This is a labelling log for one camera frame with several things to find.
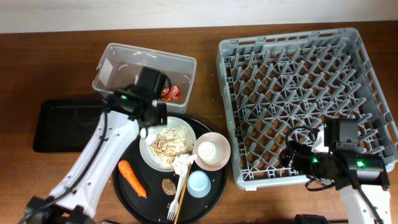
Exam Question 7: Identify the red wrapper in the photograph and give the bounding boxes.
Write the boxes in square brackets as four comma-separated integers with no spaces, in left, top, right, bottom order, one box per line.
[161,86,181,102]

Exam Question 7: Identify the rice and food scraps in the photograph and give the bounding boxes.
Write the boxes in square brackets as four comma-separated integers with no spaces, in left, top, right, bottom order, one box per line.
[149,126,193,167]

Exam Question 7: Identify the white tissue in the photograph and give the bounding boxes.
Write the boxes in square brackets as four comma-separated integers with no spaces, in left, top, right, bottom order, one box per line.
[172,154,197,177]

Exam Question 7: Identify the orange carrot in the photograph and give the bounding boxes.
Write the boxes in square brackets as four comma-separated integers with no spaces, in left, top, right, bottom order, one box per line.
[118,160,147,198]

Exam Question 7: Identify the pink bowl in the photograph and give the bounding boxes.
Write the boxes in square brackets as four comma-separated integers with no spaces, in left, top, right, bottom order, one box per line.
[193,132,231,171]

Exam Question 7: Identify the brown cookie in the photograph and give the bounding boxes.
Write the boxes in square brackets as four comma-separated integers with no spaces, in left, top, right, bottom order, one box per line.
[161,179,177,196]

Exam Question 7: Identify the wooden chopstick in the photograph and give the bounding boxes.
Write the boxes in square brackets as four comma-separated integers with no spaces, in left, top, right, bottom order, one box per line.
[174,164,192,224]

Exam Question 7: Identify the light blue cup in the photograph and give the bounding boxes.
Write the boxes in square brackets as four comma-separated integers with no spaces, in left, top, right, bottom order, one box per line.
[187,170,211,198]

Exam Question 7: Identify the white plastic fork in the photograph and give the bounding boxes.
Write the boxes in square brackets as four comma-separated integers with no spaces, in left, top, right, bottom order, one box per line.
[167,175,186,221]

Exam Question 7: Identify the white cup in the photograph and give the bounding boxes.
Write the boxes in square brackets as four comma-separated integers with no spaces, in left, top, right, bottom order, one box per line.
[198,141,216,164]

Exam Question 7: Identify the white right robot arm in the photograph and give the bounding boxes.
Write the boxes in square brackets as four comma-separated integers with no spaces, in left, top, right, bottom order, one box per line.
[280,119,392,224]

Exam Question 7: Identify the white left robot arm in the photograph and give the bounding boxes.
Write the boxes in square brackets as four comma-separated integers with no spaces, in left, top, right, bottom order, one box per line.
[20,87,167,223]

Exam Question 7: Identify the clear plastic waste bin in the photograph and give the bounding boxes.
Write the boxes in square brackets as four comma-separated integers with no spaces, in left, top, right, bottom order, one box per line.
[92,43,197,114]

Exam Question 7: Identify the grey dishwasher rack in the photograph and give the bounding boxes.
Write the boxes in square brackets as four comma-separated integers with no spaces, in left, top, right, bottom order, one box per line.
[216,28,397,190]

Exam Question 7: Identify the black round tray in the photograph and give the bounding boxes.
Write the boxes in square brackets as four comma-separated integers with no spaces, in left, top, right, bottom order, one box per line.
[112,113,229,224]

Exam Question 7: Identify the black rectangular tray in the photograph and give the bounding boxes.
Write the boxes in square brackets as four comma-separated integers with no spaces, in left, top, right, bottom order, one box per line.
[32,99,102,153]

